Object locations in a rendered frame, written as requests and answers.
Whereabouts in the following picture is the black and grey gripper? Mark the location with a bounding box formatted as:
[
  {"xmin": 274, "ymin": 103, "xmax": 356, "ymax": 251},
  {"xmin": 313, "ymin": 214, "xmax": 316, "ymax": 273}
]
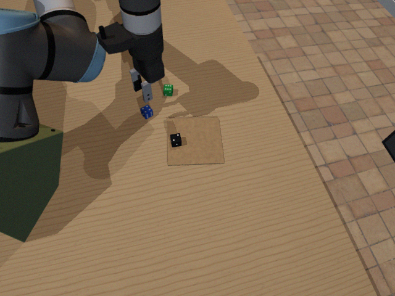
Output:
[{"xmin": 96, "ymin": 7, "xmax": 165, "ymax": 103}]

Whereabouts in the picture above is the blue die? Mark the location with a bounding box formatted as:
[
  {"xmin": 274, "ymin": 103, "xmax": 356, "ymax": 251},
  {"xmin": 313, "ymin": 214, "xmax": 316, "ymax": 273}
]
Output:
[{"xmin": 140, "ymin": 105, "xmax": 153, "ymax": 119}]

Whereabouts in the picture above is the black die with white pips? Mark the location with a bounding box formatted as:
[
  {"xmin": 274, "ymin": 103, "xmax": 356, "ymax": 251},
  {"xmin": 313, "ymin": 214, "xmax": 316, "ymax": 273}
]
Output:
[{"xmin": 170, "ymin": 133, "xmax": 181, "ymax": 147}]

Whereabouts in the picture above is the tan cork mat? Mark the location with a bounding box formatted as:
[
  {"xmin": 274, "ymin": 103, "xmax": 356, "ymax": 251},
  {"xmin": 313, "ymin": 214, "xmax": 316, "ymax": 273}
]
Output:
[{"xmin": 167, "ymin": 118, "xmax": 224, "ymax": 166}]

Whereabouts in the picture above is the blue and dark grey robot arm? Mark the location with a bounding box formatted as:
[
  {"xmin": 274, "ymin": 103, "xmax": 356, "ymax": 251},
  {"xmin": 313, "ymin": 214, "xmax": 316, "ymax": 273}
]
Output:
[{"xmin": 0, "ymin": 0, "xmax": 160, "ymax": 142}]

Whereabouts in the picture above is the green die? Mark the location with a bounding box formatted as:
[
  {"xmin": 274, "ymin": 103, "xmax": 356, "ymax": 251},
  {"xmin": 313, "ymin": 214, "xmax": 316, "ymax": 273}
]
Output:
[{"xmin": 164, "ymin": 84, "xmax": 173, "ymax": 96}]

